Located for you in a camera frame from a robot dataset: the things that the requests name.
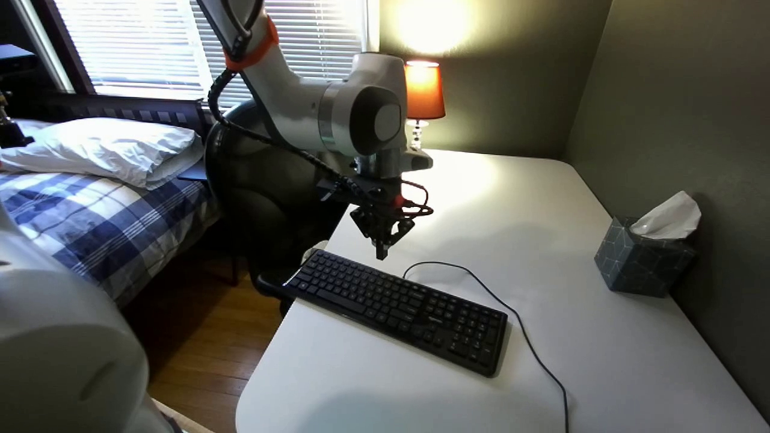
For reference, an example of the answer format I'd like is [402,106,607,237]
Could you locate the grey keyboard cable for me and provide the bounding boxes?
[400,261,573,433]

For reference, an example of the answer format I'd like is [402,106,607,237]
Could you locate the long black robot cable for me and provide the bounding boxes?
[204,67,358,201]

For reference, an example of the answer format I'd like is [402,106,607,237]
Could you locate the black office chair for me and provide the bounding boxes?
[202,98,356,318]

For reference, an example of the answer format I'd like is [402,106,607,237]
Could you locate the dark bed headboard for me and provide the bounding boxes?
[30,92,211,138]

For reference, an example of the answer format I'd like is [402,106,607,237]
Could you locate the grey patterned tissue box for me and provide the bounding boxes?
[592,216,697,299]

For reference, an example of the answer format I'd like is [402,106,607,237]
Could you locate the blue plaid bed blanket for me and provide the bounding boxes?
[0,166,218,309]

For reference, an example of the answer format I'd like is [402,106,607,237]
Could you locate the white pillow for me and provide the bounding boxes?
[0,116,207,192]

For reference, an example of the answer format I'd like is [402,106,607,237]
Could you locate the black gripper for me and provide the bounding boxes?
[348,175,419,262]

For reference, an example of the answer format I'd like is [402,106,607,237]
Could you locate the white tissue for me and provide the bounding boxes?
[627,191,705,240]

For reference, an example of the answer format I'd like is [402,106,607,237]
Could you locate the black computer keyboard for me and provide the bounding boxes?
[284,247,510,380]

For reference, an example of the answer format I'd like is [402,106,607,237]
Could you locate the orange shade table lamp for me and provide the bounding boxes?
[402,59,448,155]

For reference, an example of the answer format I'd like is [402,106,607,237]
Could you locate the looped black gripper cable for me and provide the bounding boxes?
[395,178,436,221]

